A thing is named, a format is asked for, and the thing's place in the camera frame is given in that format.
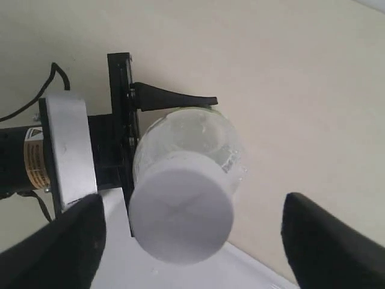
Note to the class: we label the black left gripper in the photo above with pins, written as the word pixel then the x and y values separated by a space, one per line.
pixel 115 136

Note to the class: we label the white bottle cap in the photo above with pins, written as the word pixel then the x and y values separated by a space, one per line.
pixel 181 211

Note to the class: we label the clear Gatorade plastic bottle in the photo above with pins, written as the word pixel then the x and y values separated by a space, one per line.
pixel 201 130

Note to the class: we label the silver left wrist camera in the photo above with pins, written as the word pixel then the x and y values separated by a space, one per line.
pixel 67 149

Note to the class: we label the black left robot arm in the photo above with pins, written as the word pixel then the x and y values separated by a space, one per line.
pixel 23 169

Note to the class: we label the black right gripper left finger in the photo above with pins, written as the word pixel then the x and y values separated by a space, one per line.
pixel 66 253

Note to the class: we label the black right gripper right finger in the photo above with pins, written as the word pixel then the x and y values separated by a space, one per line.
pixel 323 252

